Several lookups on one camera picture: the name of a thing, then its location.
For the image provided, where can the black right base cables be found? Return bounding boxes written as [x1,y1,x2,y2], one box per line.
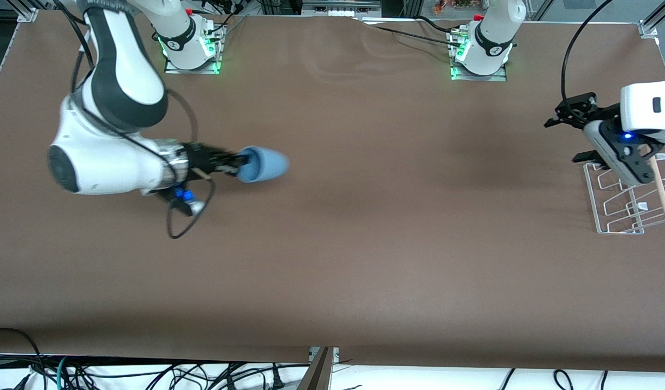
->
[199,0,250,40]

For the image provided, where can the thin black table cable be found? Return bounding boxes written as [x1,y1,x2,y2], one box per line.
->
[354,16,468,49]

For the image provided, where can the white power strip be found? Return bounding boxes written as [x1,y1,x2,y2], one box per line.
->
[302,0,382,17]

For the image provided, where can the aluminium frame post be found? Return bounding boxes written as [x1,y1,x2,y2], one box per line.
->
[17,0,40,23]
[638,0,665,40]

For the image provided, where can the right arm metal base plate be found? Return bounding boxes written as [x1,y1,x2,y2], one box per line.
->
[164,21,223,75]

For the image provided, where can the wooden rack handle rod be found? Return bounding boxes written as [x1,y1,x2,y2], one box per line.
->
[649,145,665,226]

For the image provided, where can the light blue cup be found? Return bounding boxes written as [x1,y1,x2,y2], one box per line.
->
[237,146,290,184]

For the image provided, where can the black looped floor cable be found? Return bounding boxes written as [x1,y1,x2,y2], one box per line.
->
[0,327,44,382]

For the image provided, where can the orange flower decoration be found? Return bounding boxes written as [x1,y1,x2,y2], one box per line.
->
[433,0,488,15]

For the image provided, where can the white wire cup rack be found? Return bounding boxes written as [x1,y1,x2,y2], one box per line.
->
[583,160,665,235]

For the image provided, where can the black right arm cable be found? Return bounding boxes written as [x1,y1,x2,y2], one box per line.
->
[55,0,217,240]

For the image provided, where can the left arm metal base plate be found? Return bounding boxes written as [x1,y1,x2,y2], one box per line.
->
[450,26,508,82]

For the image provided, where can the thick black base cable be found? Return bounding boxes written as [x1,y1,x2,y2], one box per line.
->
[415,15,453,34]

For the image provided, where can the black floor cable tangle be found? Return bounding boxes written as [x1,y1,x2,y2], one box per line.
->
[67,362,311,390]

